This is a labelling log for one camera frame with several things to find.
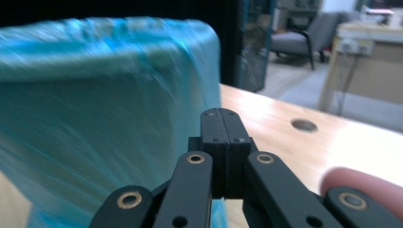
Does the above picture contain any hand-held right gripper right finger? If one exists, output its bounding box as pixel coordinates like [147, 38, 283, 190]
[222, 107, 259, 200]

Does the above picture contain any light wooden desk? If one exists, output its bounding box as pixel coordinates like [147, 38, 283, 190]
[317, 21, 403, 112]

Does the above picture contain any grey armchair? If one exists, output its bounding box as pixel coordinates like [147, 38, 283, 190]
[269, 11, 342, 71]

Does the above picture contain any green plastic bucket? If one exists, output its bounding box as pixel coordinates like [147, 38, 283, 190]
[0, 56, 220, 222]

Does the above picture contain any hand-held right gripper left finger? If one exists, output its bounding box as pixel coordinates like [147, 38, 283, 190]
[188, 107, 228, 200]

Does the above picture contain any glass door cabinet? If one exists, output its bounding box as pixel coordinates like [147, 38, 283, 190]
[238, 0, 278, 93]

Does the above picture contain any blue plastic bag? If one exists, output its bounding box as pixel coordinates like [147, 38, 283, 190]
[0, 17, 228, 228]

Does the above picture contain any white power strip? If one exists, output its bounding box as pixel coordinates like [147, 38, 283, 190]
[339, 37, 375, 56]

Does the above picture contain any black cable under desk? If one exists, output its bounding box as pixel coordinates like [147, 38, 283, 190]
[336, 51, 360, 116]

